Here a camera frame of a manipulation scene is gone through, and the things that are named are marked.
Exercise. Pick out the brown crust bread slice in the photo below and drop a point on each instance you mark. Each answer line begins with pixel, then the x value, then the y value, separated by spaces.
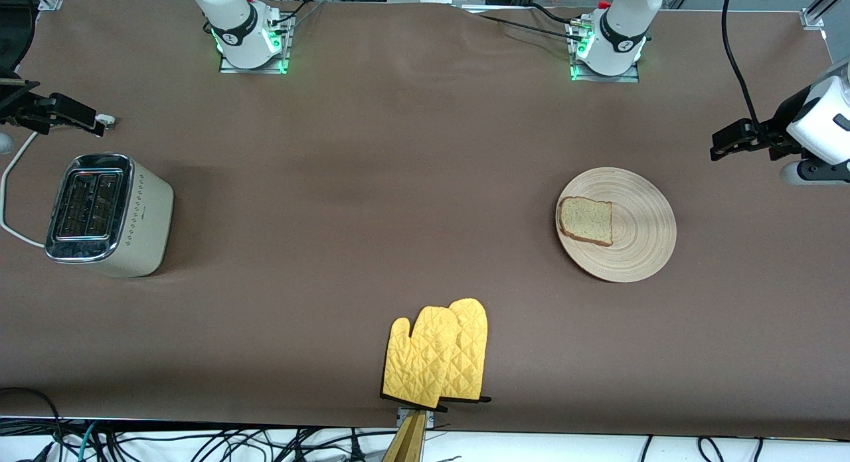
pixel 586 220

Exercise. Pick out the yellow wooden bar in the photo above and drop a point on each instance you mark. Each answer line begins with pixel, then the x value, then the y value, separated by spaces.
pixel 408 442

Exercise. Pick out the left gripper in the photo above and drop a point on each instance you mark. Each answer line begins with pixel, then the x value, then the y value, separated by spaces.
pixel 785 119

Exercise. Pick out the round light wooden plate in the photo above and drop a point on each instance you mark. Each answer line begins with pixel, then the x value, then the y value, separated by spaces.
pixel 641 243

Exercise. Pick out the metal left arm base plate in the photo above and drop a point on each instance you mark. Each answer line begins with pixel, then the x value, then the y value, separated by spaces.
pixel 601 79

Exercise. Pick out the small metal clamp bracket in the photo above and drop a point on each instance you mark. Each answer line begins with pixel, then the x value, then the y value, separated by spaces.
pixel 430 419

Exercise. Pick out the yellow quilted oven mitt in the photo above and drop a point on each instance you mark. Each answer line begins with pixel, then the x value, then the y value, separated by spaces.
pixel 473 356
pixel 418 362

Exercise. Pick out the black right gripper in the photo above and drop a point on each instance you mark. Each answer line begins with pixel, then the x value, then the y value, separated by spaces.
pixel 14 105

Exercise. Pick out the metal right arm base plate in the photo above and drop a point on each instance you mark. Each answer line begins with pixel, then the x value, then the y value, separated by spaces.
pixel 284 50

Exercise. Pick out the cream and chrome toaster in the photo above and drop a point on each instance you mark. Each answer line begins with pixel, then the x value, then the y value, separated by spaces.
pixel 146 210

